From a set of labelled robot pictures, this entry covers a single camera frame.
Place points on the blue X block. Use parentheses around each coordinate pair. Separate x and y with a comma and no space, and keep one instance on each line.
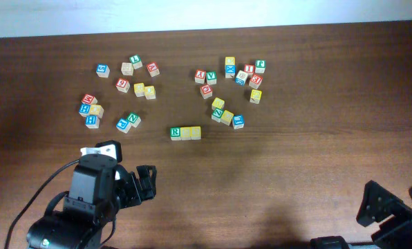
(230,71)

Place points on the blue h block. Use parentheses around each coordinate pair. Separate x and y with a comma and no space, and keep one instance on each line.
(92,122)
(84,109)

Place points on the plain wooden block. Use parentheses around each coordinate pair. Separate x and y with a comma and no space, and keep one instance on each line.
(127,69)

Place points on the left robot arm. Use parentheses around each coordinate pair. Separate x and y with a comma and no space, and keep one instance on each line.
(100,188)

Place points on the green L block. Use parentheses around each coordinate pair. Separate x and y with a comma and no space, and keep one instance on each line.
(136,61)

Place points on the red E block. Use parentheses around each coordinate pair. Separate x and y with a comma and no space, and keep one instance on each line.
(255,81)

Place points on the red 6 block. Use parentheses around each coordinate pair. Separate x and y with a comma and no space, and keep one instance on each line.
(122,85)

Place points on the blue H block lower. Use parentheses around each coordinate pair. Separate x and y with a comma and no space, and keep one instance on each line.
(92,122)

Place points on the green N block right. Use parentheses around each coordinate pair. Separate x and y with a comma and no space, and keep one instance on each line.
(217,114)

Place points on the yellow block of pair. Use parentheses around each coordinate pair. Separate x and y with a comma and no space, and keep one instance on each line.
(139,89)
(150,92)

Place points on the green J block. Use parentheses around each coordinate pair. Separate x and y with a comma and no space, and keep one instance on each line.
(260,66)

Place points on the green n block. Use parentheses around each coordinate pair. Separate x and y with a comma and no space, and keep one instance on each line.
(217,114)
(134,119)

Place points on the yellow K block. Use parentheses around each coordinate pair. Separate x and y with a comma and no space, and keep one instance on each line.
(255,96)

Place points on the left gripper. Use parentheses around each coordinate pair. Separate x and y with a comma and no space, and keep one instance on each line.
(137,194)

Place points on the yellow S block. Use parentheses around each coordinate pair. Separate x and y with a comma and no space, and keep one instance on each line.
(195,133)
(185,133)

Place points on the green V block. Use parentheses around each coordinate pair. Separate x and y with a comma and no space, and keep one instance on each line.
(211,77)

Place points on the yellow block left of pair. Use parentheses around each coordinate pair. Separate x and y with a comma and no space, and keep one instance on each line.
(139,89)

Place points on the red A block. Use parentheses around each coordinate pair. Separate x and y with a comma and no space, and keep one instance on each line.
(153,69)

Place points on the yellow o block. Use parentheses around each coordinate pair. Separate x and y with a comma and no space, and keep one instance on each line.
(227,117)
(96,110)

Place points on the green R block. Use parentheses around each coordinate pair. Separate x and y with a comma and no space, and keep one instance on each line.
(175,133)

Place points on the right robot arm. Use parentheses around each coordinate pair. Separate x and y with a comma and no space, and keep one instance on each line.
(379,206)

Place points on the blue number 5 block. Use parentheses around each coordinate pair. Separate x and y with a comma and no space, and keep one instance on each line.
(103,70)

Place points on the blue L block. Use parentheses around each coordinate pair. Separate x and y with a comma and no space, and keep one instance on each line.
(238,122)

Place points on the red M block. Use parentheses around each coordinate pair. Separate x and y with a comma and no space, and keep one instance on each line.
(89,99)

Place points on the yellow Z block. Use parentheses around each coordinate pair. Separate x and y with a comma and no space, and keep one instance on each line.
(218,103)

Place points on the blue H block upper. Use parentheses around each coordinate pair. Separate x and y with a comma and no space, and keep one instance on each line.
(84,109)

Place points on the red Y block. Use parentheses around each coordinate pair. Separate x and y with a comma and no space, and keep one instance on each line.
(200,76)

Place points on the red I block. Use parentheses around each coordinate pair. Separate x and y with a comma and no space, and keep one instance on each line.
(249,69)

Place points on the yellow O block right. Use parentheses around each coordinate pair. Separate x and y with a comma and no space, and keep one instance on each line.
(227,117)

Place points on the yellow top block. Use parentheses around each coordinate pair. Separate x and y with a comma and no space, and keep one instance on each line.
(230,61)

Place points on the yellow block right of pair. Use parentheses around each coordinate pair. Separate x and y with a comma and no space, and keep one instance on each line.
(150,92)

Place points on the red C block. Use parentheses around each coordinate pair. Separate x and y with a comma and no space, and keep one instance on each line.
(206,91)

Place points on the blue P block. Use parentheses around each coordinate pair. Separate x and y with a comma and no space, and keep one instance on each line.
(123,125)

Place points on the green N block left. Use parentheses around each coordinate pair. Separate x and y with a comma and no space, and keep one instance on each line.
(134,119)

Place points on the blue edged tilted block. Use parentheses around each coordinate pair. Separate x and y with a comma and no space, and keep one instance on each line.
(241,78)

